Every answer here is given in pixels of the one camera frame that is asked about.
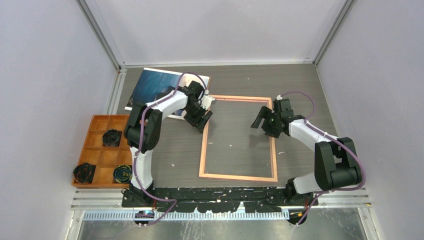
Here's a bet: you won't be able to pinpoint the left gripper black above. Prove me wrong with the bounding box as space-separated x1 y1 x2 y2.
185 102 213 133

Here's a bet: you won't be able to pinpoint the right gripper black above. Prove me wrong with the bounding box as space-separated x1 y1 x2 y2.
252 106 282 139

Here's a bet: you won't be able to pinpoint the pink wooden picture frame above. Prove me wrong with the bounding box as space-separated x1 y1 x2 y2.
198 94 278 183

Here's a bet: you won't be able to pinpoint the clear acrylic sheet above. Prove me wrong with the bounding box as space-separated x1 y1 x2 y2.
204 100 273 178

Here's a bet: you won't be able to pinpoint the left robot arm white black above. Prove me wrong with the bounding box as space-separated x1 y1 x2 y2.
123 81 215 207

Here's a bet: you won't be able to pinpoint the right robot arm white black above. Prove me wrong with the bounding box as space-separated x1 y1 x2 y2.
251 98 363 205

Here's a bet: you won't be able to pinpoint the landscape photo print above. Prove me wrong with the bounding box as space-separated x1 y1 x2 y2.
124 67 211 111

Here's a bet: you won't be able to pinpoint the orange compartment tray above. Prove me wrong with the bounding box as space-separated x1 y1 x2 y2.
71 114 132 189

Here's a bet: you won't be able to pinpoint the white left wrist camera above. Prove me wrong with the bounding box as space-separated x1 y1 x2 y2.
200 95 216 110

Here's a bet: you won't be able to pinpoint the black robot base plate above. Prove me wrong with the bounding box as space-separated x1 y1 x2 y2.
121 186 316 214

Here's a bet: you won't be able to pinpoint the black coiled cable upper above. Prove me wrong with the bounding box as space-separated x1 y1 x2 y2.
101 128 123 148

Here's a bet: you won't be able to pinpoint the black yellow coiled cable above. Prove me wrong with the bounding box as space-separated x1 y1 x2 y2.
112 164 133 185

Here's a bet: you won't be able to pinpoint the black coiled cable bottom-left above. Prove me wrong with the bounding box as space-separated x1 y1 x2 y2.
73 162 97 185

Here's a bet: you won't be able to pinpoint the aluminium rail front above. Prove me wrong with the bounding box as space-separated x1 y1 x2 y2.
70 185 371 211

